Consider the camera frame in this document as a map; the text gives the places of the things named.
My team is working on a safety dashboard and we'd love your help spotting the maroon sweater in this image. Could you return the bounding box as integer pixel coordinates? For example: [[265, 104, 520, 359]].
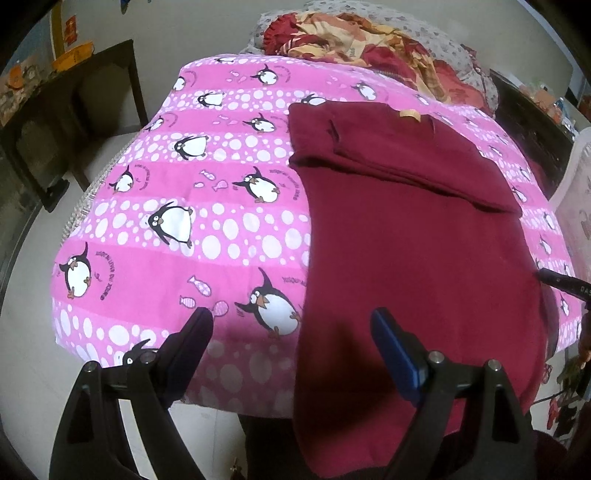
[[288, 102, 555, 478]]

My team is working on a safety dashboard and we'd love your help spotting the white upholstered chair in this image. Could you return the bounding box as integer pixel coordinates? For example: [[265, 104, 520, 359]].
[[550, 128, 591, 282]]

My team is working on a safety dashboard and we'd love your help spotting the dark bedside cabinet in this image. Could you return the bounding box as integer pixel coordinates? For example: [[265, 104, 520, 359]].
[[490, 70, 573, 199]]

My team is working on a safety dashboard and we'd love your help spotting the pink penguin bedspread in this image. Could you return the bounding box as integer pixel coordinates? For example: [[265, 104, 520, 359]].
[[51, 55, 573, 418]]

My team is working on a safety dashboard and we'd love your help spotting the dark wooden desk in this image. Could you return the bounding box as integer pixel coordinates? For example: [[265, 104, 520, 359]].
[[1, 39, 148, 212]]

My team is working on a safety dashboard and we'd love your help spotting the red yellow floral blanket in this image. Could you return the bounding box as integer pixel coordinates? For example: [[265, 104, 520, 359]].
[[263, 12, 486, 108]]

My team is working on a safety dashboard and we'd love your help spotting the yellow box on desk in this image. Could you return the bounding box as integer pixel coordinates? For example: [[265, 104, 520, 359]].
[[52, 41, 94, 72]]

